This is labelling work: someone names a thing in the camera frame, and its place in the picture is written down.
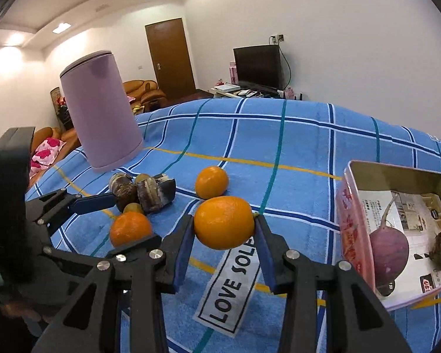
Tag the small brown-green fruit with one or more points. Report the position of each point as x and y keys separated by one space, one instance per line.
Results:
x=141 y=178
x=133 y=208

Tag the orange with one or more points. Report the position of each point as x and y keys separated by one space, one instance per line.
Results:
x=224 y=222
x=212 y=182
x=129 y=228

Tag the rectangular ceiling light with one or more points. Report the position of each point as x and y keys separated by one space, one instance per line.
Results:
x=61 y=28

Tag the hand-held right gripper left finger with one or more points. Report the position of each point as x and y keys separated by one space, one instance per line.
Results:
x=182 y=253

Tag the orange leather sofa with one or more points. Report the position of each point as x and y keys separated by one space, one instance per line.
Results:
x=70 y=138

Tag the pink metal tin box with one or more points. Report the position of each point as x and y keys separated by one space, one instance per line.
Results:
x=349 y=224

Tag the pink floral pillow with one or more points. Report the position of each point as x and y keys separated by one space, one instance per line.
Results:
x=47 y=151

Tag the orange leather armchair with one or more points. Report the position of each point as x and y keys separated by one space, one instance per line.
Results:
x=147 y=93

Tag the dark cabinet with flowers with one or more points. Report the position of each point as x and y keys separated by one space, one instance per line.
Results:
x=60 y=108

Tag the lilac cylindrical bin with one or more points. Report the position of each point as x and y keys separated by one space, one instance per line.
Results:
x=101 y=110

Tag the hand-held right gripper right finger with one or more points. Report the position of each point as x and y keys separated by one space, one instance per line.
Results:
x=266 y=261

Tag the black television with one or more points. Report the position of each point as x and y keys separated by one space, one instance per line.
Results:
x=257 y=66

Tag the white television stand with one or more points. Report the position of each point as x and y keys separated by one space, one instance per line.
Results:
x=242 y=93

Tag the brown wooden door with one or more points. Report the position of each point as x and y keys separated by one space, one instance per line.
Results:
x=171 y=60

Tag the wall power socket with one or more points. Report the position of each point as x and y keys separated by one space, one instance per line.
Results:
x=278 y=38

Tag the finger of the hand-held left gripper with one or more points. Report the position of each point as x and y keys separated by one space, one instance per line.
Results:
x=95 y=203
x=139 y=245

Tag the round brown root chunk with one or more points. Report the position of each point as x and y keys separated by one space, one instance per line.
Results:
x=123 y=190

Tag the blue plaid blanket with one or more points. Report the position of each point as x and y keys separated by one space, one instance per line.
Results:
x=297 y=147

